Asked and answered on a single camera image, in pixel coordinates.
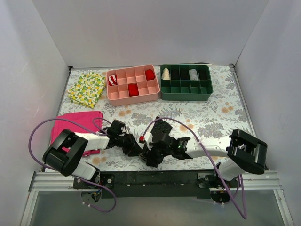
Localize black striped underwear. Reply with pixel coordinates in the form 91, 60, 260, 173
138, 119, 173, 163

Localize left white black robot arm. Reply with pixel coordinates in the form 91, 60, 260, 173
43, 120, 143, 188

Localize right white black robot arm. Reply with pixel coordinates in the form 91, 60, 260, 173
138, 129, 268, 189

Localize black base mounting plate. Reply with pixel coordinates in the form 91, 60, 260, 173
72, 171, 242, 200

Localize magenta folded cloth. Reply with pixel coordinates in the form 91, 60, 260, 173
50, 111, 103, 144

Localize red rolled cloth front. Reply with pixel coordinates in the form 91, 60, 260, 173
128, 83, 139, 97

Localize red rolled cloth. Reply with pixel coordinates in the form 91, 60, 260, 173
145, 69, 155, 81
128, 83, 139, 97

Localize pink divided organizer box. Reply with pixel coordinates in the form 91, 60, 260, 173
106, 65, 160, 106

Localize lemon print folded cloth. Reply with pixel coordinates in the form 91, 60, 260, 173
67, 72, 106, 109

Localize red white striped rolled sock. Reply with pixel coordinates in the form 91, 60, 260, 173
108, 74, 118, 86

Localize green divided organizer box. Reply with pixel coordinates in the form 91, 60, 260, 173
160, 64, 214, 101

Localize cream rolled cloth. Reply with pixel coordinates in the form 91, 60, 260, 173
161, 68, 170, 80

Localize red rolled cloth back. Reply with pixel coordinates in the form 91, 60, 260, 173
145, 69, 155, 81

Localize black rolled cloth left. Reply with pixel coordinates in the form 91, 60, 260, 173
170, 69, 180, 80

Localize grey rolled cloth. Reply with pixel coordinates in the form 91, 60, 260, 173
189, 69, 199, 81

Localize aluminium frame rail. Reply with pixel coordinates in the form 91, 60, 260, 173
29, 170, 293, 226

